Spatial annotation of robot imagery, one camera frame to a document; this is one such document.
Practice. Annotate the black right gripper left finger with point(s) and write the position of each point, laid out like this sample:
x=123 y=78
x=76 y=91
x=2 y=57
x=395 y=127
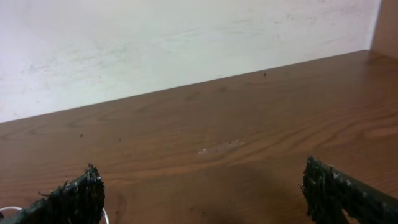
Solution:
x=80 y=201

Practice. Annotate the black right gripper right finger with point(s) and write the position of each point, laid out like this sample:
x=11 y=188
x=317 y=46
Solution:
x=333 y=197

